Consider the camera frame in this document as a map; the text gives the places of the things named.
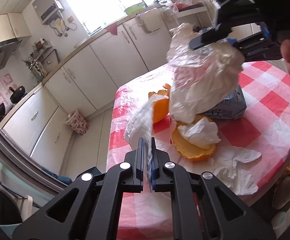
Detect large orange peel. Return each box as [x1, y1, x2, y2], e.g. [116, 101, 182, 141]
[172, 114, 217, 162]

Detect clear plastic bag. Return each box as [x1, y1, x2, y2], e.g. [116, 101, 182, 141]
[167, 23, 244, 123]

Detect small orange peel piece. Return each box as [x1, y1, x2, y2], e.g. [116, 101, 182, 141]
[148, 83, 170, 124]

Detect grey blue carton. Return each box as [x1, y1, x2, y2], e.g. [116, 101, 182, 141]
[204, 85, 247, 120]

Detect white tissue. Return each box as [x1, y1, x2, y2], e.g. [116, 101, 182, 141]
[212, 146, 261, 196]
[124, 97, 156, 185]
[178, 117, 221, 149]

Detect white kitchen cabinets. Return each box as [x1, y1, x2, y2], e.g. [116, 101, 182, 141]
[0, 8, 171, 173]

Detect white shelf rack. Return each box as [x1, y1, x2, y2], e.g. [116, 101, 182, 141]
[170, 0, 215, 28]

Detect plastic bag on rack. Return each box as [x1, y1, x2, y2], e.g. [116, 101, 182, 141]
[159, 0, 193, 13]

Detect white tissue on peel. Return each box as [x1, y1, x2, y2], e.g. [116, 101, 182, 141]
[178, 117, 221, 149]

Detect white tissue on table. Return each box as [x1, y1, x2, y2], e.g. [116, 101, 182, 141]
[212, 146, 261, 196]

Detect floral waste basket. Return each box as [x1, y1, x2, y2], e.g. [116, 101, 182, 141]
[65, 109, 89, 135]

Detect green basin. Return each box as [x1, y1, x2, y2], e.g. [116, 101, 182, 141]
[124, 2, 146, 15]

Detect red white checkered tablecloth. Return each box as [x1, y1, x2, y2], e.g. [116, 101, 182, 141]
[106, 61, 290, 240]

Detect black pot on stove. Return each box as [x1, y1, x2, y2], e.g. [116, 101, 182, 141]
[9, 86, 26, 104]

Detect wall water heater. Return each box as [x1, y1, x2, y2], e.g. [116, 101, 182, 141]
[32, 0, 64, 25]

